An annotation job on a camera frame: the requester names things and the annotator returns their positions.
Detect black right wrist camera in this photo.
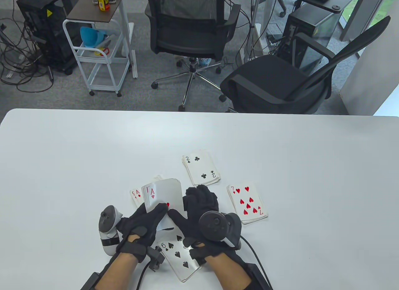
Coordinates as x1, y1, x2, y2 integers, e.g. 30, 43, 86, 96
189, 248, 208, 268

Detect dark office desk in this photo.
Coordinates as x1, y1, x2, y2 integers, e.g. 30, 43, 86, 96
276, 0, 355, 12

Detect pile of face-up spades cards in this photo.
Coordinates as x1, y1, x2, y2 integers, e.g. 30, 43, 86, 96
157, 230, 203, 283

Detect grey left hand controller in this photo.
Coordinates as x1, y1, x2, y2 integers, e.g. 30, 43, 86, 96
99, 205, 124, 255

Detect pile of face-up hearts cards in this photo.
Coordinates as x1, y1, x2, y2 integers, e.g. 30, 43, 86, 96
227, 182, 268, 224

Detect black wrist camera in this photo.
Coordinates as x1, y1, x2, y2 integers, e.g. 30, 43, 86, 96
189, 248, 208, 268
147, 246, 166, 272

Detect brown top white side table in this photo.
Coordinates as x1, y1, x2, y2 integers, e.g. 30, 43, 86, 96
66, 0, 138, 79

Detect person's left forearm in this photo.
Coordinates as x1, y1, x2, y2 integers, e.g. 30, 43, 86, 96
94, 253, 140, 290

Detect pile of face-up diamonds cards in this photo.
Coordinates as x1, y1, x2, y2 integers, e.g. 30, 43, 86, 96
130, 175, 165, 209

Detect black chair base with casters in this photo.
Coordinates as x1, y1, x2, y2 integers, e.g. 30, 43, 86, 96
276, 0, 303, 18

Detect black left forearm strap pack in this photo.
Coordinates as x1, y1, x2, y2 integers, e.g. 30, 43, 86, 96
82, 273, 102, 290

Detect black computer tower yellow sticker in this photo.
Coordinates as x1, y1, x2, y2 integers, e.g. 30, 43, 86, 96
16, 0, 85, 75

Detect black glass side computer tower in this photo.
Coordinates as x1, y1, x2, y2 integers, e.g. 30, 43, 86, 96
276, 5, 342, 76

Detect stack of red-backed playing cards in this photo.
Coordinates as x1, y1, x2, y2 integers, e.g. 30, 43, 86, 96
141, 178, 187, 232

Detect tangle of black floor cables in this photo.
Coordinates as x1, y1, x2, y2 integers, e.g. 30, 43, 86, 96
0, 17, 56, 93

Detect black left glove cable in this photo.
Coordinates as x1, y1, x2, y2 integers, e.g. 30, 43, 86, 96
135, 262, 152, 290

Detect black forearm strap pack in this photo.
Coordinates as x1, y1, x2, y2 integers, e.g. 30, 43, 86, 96
82, 273, 102, 290
246, 264, 273, 290

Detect red hearts playing card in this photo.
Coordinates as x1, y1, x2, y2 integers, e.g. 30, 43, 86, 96
147, 178, 187, 231

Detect person's right forearm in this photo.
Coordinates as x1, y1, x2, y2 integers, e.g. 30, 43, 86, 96
204, 255, 253, 290

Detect blue plastic bowl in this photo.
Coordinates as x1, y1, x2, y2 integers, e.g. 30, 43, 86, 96
80, 26, 110, 49

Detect black right forearm strap pack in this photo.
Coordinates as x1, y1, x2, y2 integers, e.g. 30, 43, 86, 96
246, 264, 273, 290

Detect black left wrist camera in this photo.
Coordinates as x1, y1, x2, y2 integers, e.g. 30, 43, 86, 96
147, 246, 166, 272

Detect pile of face-up clubs cards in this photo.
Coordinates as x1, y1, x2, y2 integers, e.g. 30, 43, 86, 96
182, 150, 221, 188

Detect white wire rolling cart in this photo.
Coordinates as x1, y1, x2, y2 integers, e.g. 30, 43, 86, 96
62, 19, 131, 97

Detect person's right hand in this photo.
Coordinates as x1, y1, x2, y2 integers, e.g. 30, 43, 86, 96
168, 185, 247, 267

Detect black glove cable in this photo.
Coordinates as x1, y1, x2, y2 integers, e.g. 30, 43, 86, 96
135, 262, 152, 290
240, 235, 273, 290

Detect black mesh back office chair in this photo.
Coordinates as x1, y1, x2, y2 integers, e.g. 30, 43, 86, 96
144, 0, 242, 112

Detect black padded office chair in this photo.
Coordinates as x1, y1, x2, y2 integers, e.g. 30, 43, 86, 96
220, 16, 392, 114

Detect black right glove cable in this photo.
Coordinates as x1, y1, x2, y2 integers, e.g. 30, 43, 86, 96
240, 235, 273, 290

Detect person's left hand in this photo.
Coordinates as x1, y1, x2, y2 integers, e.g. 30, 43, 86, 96
116, 203, 175, 264

